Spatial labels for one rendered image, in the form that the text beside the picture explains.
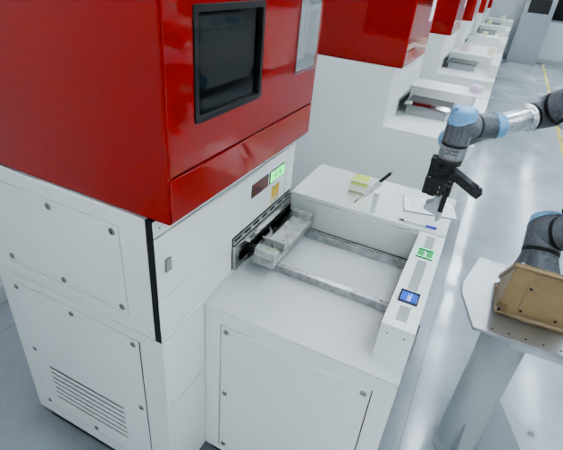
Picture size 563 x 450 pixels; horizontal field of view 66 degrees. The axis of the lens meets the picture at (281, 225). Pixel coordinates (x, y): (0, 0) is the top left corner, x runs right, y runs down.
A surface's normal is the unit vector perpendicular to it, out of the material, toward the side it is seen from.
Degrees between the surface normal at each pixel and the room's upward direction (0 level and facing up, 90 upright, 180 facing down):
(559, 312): 90
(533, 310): 90
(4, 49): 90
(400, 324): 0
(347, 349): 0
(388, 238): 90
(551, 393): 0
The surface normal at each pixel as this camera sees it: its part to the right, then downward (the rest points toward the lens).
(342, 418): -0.44, 0.43
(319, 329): 0.08, -0.85
